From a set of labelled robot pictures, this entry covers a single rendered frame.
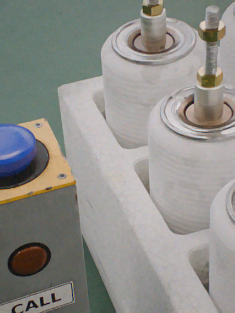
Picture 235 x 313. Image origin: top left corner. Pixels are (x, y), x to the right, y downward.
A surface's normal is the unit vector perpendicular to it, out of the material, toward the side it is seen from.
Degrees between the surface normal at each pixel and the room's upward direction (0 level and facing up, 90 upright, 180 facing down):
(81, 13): 0
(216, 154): 57
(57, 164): 0
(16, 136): 0
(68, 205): 90
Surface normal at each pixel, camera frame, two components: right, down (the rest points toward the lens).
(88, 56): -0.05, -0.77
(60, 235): 0.33, 0.58
